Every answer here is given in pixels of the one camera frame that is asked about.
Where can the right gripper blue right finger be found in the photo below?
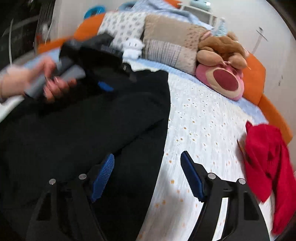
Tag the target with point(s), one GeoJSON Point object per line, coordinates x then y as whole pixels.
{"type": "Point", "coordinates": [244, 219]}

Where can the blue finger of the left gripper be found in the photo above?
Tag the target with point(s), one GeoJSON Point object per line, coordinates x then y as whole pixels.
{"type": "Point", "coordinates": [104, 86]}

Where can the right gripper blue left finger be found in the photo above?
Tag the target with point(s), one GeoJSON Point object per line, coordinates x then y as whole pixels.
{"type": "Point", "coordinates": [63, 211]}

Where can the black coat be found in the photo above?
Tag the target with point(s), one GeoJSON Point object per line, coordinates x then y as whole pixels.
{"type": "Point", "coordinates": [41, 141]}

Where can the small white plush toy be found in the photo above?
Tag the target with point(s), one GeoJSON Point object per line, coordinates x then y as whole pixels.
{"type": "Point", "coordinates": [132, 48]}

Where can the floral white pillow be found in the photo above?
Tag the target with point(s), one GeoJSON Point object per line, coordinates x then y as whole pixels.
{"type": "Point", "coordinates": [122, 25]}

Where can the red garment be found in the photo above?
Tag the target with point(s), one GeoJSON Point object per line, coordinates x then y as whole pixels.
{"type": "Point", "coordinates": [268, 171]}

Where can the blue checked quilt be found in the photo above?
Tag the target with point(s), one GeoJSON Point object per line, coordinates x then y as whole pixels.
{"type": "Point", "coordinates": [163, 8]}

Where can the beige patchwork pillow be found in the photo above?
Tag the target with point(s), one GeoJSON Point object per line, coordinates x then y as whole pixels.
{"type": "Point", "coordinates": [172, 42]}

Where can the light blue bed sheet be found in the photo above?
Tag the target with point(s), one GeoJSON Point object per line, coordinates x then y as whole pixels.
{"type": "Point", "coordinates": [249, 108]}

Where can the cream eyelet blanket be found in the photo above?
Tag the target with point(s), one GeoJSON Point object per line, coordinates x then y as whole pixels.
{"type": "Point", "coordinates": [207, 126]}

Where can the white bedside stand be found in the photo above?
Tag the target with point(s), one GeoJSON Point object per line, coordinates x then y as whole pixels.
{"type": "Point", "coordinates": [203, 15]}

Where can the brown bear plush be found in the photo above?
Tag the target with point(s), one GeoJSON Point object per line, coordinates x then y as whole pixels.
{"type": "Point", "coordinates": [224, 50]}

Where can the light blue projector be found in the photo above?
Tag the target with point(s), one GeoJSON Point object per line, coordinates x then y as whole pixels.
{"type": "Point", "coordinates": [205, 5]}

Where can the blue party hat plush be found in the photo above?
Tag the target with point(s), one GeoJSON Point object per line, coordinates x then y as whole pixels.
{"type": "Point", "coordinates": [221, 30]}

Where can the pink bear plush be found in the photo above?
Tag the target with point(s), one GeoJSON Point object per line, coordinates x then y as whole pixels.
{"type": "Point", "coordinates": [225, 80]}

